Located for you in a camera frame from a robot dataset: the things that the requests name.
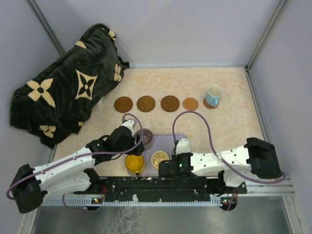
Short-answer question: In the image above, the transparent purple cup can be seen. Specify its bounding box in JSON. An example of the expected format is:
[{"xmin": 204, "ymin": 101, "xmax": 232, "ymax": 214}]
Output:
[{"xmin": 135, "ymin": 128, "xmax": 153, "ymax": 148}]

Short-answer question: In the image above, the dark brown grooved coaster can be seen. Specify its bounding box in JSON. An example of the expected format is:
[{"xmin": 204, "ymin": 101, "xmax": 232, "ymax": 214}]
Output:
[{"xmin": 114, "ymin": 97, "xmax": 133, "ymax": 113}]

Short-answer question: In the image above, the light brown small coaster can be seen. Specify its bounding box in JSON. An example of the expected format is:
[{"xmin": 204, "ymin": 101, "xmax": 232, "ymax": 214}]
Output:
[
  {"xmin": 183, "ymin": 97, "xmax": 199, "ymax": 111},
  {"xmin": 203, "ymin": 98, "xmax": 218, "ymax": 109}
]

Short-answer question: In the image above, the cream and blue mug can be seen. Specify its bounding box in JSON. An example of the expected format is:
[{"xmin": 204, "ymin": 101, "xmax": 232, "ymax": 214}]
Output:
[{"xmin": 205, "ymin": 84, "xmax": 223, "ymax": 107}]

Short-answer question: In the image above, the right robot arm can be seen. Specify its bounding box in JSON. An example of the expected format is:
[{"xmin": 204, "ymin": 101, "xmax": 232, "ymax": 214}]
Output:
[{"xmin": 158, "ymin": 137, "xmax": 286, "ymax": 188}]

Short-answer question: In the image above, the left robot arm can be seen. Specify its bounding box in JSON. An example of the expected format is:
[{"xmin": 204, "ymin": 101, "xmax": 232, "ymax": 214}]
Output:
[{"xmin": 10, "ymin": 126, "xmax": 144, "ymax": 214}]

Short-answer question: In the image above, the lavender plastic tray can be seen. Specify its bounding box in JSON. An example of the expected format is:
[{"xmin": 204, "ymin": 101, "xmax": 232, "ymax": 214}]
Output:
[{"xmin": 128, "ymin": 134, "xmax": 174, "ymax": 177}]

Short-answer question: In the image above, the yellow transparent mug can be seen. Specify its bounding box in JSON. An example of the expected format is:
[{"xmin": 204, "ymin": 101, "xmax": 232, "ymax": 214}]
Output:
[{"xmin": 124, "ymin": 155, "xmax": 145, "ymax": 177}]

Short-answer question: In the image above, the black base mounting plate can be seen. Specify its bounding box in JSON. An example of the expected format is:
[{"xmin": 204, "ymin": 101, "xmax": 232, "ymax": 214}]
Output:
[{"xmin": 74, "ymin": 176, "xmax": 247, "ymax": 202}]

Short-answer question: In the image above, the black floral plush blanket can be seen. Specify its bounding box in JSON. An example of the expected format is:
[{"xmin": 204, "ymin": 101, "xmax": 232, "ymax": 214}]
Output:
[{"xmin": 10, "ymin": 23, "xmax": 129, "ymax": 148}]

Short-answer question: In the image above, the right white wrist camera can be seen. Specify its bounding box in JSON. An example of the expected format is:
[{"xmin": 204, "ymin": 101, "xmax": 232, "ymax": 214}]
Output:
[{"xmin": 172, "ymin": 138, "xmax": 191, "ymax": 155}]

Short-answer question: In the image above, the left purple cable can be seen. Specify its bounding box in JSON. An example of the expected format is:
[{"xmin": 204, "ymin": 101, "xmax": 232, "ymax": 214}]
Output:
[{"xmin": 6, "ymin": 113, "xmax": 144, "ymax": 213}]

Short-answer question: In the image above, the purple cable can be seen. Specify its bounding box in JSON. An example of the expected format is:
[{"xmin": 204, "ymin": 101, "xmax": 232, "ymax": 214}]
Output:
[
  {"xmin": 172, "ymin": 110, "xmax": 286, "ymax": 212},
  {"xmin": 6, "ymin": 113, "xmax": 144, "ymax": 213}
]

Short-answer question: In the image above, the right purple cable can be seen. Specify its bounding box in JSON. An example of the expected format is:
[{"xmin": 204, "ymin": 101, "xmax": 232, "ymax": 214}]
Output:
[{"xmin": 172, "ymin": 110, "xmax": 286, "ymax": 212}]

